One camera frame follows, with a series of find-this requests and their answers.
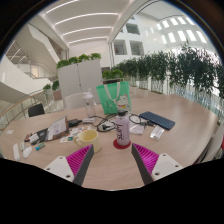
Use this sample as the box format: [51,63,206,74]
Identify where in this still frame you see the open book with dark cover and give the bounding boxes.
[24,115,70,144]

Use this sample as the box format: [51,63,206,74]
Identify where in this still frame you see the clear plastic packet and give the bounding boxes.
[149,124,166,140]

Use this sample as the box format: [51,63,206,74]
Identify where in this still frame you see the black chair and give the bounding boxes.
[27,102,46,118]

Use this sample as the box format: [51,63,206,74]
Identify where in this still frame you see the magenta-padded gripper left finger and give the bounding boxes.
[43,143,95,188]

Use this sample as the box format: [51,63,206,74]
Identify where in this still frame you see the small blue packet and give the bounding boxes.
[35,142,46,152]

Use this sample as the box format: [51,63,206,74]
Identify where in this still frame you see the white power strip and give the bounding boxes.
[12,142,22,162]

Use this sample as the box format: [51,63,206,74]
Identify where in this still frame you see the flat round red coaster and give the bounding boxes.
[112,138,132,150]

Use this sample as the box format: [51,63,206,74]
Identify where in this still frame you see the green plants atop cabinet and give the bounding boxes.
[55,52,102,70]

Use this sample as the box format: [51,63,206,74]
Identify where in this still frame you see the row of green hedge plants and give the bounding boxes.
[114,44,224,111]

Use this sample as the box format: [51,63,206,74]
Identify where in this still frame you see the white paper packet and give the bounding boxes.
[129,123,145,136]

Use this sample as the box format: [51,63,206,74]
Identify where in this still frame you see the white cabinet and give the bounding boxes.
[56,59,104,101]

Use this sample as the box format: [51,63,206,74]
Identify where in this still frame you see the colourful sticker sheet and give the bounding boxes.
[59,125,93,144]

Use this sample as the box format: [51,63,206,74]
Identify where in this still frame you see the looped black cable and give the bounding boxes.
[128,113,144,126]

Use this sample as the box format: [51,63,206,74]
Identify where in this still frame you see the planter box with green plants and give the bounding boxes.
[101,68,125,84]

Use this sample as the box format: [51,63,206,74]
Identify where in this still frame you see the green tote bag cat print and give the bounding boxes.
[96,81,132,115]

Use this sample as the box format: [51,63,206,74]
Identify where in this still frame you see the lilac drink bottle black cap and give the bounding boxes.
[115,110,132,147]

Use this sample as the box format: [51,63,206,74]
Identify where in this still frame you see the dark blue keyboard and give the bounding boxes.
[138,110,176,131]

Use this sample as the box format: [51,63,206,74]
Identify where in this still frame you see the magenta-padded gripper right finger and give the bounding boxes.
[130,143,184,186]

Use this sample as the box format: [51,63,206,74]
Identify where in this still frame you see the clear plastic shaker bottle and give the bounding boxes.
[82,88,97,118]

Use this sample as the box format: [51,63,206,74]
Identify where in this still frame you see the white chair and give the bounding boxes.
[63,92,88,110]

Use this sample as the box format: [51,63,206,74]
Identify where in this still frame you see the glass railing with wooden handrail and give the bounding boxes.
[0,89,58,128]

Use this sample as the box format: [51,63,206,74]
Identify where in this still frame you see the white computer mouse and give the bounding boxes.
[22,146,34,159]

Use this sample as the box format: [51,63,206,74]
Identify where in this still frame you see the pale yellow mug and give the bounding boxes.
[73,129,102,154]

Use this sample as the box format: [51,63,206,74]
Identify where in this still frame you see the black charger block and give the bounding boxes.
[67,118,83,128]

